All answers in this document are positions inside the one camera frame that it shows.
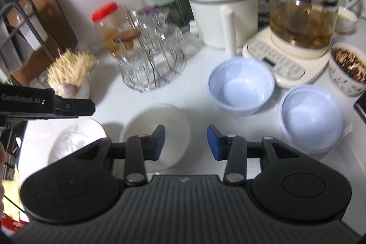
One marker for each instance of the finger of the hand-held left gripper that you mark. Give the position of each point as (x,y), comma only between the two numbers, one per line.
(75,107)

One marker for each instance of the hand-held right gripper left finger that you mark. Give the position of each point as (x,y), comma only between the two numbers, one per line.
(158,143)

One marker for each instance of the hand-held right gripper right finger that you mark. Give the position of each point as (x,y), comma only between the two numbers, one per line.
(214,143)

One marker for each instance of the white leaf-print plate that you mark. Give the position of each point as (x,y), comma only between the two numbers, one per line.
(77,144)

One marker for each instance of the pale blue bowl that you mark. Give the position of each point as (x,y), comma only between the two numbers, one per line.
(240,86)
(311,118)

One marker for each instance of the person's left hand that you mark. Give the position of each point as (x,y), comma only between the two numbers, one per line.
(1,154)

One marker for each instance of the garlic bulb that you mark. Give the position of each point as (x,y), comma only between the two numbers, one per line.
(68,88)

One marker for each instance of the black metal knife rack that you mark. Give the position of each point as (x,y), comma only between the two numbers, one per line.
(40,31)

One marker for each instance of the crystal glass cup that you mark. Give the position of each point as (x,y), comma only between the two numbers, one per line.
(168,41)
(137,64)

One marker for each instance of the wooden cutting board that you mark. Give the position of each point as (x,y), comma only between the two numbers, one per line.
(54,24)

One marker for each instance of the red-lidded clear jar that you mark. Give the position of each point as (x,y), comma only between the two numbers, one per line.
(114,32)

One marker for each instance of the red printed packet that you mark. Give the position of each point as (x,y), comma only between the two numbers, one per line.
(8,224)

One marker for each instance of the white electric cooking pot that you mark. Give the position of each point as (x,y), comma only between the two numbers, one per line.
(220,14)

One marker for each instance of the green chopstick holder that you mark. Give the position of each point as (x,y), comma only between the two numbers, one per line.
(171,5)

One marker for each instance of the patterned bowl of grains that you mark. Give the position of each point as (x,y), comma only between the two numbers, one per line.
(347,72)

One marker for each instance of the black stove top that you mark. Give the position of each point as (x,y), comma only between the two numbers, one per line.
(360,107)

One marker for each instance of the glass kettle on cream base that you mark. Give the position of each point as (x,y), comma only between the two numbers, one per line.
(303,9)

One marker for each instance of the small cream cup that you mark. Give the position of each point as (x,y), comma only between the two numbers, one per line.
(346,20)

